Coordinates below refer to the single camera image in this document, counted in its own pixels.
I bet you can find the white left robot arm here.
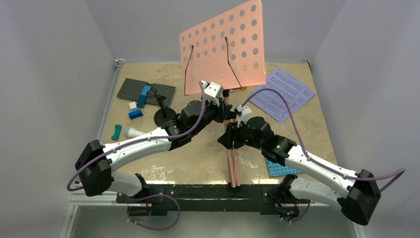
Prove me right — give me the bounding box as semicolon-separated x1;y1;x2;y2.
74;100;235;203

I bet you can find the pink music stand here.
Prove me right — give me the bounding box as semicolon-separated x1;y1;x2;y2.
179;0;267;188

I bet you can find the black microphone stand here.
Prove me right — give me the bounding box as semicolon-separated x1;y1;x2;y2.
154;93;177;126

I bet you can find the white microphone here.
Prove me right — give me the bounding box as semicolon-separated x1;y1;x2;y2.
124;127;146;139

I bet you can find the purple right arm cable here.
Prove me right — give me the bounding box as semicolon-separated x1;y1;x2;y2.
241;87;406;193

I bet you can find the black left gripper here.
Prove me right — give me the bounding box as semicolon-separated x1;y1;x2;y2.
190;94;230;135

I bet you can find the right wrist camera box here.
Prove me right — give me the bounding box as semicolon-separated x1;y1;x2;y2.
235;105;252;127

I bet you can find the colourful brick toy car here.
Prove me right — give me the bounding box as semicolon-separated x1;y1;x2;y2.
229;87;246;93

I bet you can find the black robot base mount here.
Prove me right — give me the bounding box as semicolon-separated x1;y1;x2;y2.
116;184;309;218

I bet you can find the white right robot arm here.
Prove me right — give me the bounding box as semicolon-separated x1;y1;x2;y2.
217;117;381;226

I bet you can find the light blue building baseplate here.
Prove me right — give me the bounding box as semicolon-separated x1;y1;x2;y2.
265;159;301;178

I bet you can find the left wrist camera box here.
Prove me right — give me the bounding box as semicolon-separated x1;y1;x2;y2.
201;80;224;107

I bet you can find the teal arch block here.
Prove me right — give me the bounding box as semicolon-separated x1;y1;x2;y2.
111;124;122;141

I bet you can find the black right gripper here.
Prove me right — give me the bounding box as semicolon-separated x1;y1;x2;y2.
217;119;264;151

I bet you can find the blue and white brick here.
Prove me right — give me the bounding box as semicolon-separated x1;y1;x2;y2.
128;102;143;119

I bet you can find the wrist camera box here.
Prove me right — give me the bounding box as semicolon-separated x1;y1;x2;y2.
201;80;224;107
235;105;252;127

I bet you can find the blue brick column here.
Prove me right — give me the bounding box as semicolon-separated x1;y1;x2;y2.
137;85;151;108

